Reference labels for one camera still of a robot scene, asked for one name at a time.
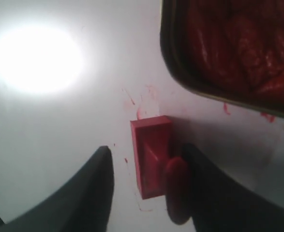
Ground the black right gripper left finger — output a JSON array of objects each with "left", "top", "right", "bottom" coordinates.
[{"left": 1, "top": 146, "right": 114, "bottom": 232}]

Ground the red plastic stamp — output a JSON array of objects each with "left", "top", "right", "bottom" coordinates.
[{"left": 130, "top": 116, "right": 190, "bottom": 225}]

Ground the red ink pad tin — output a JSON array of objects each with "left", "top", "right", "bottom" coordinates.
[{"left": 160, "top": 0, "right": 284, "bottom": 118}]

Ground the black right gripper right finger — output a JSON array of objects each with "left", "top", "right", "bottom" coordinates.
[{"left": 181, "top": 144, "right": 284, "bottom": 232}]

